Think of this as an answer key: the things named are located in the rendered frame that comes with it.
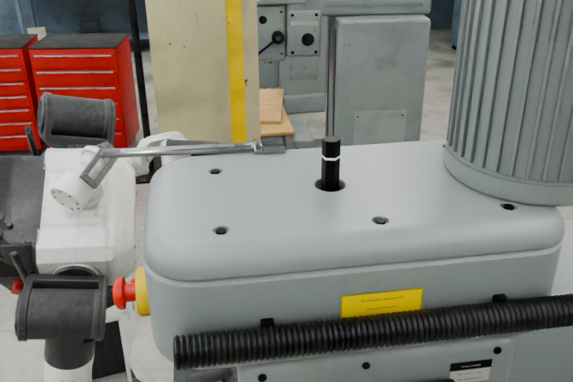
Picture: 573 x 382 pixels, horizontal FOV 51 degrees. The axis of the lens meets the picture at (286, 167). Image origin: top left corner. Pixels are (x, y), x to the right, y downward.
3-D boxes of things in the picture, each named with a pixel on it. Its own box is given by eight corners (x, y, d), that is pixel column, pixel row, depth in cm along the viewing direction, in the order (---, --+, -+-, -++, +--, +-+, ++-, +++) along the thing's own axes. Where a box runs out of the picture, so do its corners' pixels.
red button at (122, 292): (113, 317, 73) (109, 290, 71) (117, 297, 77) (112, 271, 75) (141, 315, 74) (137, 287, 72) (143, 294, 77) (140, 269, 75)
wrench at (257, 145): (99, 162, 78) (98, 156, 78) (104, 150, 82) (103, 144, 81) (285, 153, 80) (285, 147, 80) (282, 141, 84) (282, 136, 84)
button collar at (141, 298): (139, 327, 73) (133, 286, 71) (142, 296, 78) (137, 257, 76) (155, 325, 73) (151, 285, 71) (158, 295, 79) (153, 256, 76)
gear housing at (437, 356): (243, 436, 71) (240, 371, 66) (229, 305, 92) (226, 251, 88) (511, 401, 75) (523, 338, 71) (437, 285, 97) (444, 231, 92)
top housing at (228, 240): (152, 386, 64) (134, 262, 58) (161, 252, 88) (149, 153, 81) (558, 339, 70) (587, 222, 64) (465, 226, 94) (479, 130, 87)
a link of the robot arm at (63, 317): (25, 371, 107) (26, 309, 102) (31, 337, 115) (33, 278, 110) (93, 369, 111) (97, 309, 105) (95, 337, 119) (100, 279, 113)
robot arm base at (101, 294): (14, 358, 107) (12, 318, 101) (26, 301, 117) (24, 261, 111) (102, 357, 112) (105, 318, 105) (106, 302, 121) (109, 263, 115)
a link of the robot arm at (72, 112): (43, 153, 134) (53, 123, 123) (42, 118, 137) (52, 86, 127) (96, 156, 140) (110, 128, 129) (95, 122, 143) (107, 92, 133)
